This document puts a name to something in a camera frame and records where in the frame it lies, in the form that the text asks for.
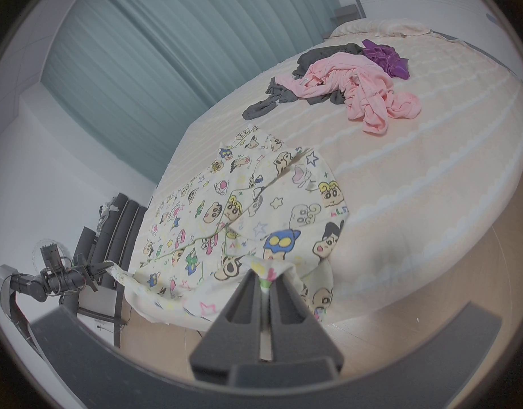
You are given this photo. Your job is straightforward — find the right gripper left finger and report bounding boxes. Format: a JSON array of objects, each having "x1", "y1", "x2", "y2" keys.
[{"x1": 190, "y1": 269, "x2": 262, "y2": 384}]

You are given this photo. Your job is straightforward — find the crumpled white cloth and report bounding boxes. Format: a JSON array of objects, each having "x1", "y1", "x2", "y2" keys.
[{"x1": 97, "y1": 199, "x2": 119, "y2": 229}]

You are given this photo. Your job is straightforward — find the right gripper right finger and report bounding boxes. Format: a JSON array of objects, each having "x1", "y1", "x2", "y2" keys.
[{"x1": 270, "y1": 269, "x2": 345, "y2": 374}]

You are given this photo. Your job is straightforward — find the purple garment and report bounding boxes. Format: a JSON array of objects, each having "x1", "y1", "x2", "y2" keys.
[{"x1": 363, "y1": 39, "x2": 411, "y2": 80}]

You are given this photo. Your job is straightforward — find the pink garment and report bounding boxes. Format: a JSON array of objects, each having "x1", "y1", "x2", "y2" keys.
[{"x1": 297, "y1": 51, "x2": 421, "y2": 135}]

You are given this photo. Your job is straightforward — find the blue-green curtain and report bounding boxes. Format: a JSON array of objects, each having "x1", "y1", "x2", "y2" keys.
[{"x1": 40, "y1": 0, "x2": 343, "y2": 186}]

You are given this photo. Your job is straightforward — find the black chest of drawers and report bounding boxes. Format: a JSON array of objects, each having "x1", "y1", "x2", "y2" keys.
[{"x1": 74, "y1": 192, "x2": 148, "y2": 327}]

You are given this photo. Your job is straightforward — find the black garment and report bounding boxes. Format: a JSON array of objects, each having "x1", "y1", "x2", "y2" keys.
[{"x1": 292, "y1": 43, "x2": 364, "y2": 105}]

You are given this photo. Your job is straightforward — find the white printed pyjama top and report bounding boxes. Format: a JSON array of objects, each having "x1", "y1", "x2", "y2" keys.
[{"x1": 106, "y1": 125, "x2": 351, "y2": 329}]

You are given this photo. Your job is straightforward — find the bed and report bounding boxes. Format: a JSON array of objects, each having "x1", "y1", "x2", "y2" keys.
[{"x1": 125, "y1": 0, "x2": 523, "y2": 331}]

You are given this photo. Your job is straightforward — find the grey garment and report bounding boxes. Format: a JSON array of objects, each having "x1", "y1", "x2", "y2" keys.
[{"x1": 243, "y1": 77, "x2": 300, "y2": 120}]

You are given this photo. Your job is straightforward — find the cream pillow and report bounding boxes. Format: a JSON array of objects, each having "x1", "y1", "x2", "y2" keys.
[{"x1": 329, "y1": 17, "x2": 432, "y2": 37}]

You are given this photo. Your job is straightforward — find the grey white bedside table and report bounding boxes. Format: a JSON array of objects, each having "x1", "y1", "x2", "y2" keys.
[{"x1": 323, "y1": 5, "x2": 360, "y2": 41}]

